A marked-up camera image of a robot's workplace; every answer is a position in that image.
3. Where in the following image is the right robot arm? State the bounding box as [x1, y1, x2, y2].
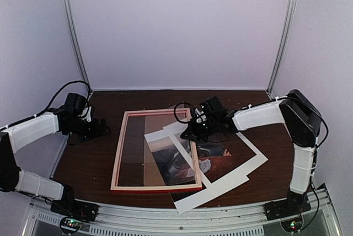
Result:
[181, 89, 325, 215]

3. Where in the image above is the right circuit board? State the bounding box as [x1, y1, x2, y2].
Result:
[280, 218, 303, 233]

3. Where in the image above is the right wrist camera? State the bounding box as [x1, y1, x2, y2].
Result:
[200, 96, 224, 113]

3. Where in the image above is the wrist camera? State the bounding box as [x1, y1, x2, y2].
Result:
[64, 93, 86, 115]
[200, 96, 224, 113]

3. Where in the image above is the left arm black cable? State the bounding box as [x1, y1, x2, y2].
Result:
[35, 81, 92, 115]

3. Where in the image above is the brown backing board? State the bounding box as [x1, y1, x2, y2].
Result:
[143, 114, 195, 186]

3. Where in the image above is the circuit board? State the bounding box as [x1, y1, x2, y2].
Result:
[59, 217, 82, 234]
[280, 218, 303, 233]

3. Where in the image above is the left aluminium corner post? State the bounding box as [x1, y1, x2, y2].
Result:
[62, 0, 90, 87]

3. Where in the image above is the white mat board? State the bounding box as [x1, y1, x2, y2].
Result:
[144, 121, 270, 214]

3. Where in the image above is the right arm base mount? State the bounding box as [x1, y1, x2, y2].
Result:
[264, 190, 312, 221]

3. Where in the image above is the left circuit board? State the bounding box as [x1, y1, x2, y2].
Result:
[59, 217, 82, 234]

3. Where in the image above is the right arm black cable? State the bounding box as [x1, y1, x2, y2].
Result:
[173, 102, 198, 124]

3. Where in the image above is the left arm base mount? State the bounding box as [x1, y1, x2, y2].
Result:
[49, 191, 99, 222]

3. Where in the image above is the aluminium corner post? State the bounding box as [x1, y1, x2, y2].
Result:
[266, 0, 297, 97]
[62, 0, 90, 87]

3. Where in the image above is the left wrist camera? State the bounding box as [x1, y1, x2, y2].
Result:
[64, 93, 86, 115]

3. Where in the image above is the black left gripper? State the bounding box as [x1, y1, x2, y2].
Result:
[65, 117, 111, 143]

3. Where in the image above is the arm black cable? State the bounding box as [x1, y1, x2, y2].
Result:
[173, 102, 198, 124]
[35, 81, 92, 115]

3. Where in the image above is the clear acrylic sheet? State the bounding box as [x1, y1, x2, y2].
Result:
[121, 103, 205, 187]

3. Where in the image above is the canyon landscape photo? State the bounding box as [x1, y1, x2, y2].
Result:
[147, 137, 235, 186]

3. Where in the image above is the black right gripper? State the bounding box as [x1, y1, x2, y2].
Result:
[181, 116, 219, 142]

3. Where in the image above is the aluminium front rail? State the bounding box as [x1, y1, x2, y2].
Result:
[23, 183, 339, 236]

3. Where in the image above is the right aluminium corner post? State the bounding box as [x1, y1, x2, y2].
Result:
[266, 0, 297, 97]

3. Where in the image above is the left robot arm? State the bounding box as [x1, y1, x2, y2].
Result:
[1, 108, 111, 216]

